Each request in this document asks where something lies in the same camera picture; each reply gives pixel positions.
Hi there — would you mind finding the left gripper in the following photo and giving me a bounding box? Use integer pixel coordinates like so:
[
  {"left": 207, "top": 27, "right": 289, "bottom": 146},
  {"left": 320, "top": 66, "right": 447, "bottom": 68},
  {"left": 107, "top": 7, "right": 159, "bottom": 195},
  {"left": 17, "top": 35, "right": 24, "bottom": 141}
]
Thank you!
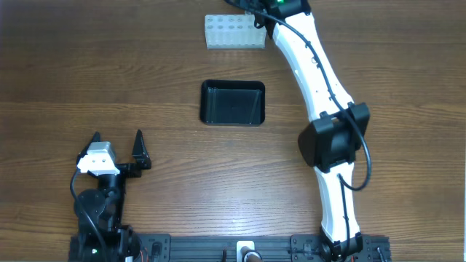
[{"left": 75, "top": 129, "right": 152, "bottom": 180}]

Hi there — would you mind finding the black tray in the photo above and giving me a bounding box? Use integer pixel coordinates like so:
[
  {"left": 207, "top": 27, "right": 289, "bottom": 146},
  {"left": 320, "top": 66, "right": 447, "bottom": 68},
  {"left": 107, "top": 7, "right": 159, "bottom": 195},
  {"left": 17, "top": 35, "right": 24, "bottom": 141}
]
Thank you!
[{"left": 200, "top": 79, "right": 266, "bottom": 127}]

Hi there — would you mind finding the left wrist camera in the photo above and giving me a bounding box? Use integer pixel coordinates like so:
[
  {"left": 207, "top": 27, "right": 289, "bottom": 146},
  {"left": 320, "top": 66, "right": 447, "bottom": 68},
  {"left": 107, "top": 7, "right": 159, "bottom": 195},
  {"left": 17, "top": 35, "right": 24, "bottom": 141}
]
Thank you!
[{"left": 76, "top": 140, "right": 121, "bottom": 177}]

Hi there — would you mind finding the black cable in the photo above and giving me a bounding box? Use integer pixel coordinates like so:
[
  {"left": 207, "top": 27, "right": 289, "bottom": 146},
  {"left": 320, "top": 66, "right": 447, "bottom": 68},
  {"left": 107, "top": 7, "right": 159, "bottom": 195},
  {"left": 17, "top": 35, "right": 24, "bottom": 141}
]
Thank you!
[
  {"left": 69, "top": 167, "right": 108, "bottom": 262},
  {"left": 224, "top": 0, "right": 372, "bottom": 192}
]

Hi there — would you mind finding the mounting rail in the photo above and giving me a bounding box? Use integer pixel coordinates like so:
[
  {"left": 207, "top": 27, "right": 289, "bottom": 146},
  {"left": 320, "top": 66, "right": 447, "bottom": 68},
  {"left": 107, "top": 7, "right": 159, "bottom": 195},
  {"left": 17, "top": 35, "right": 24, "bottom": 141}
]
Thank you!
[{"left": 68, "top": 234, "right": 392, "bottom": 262}]

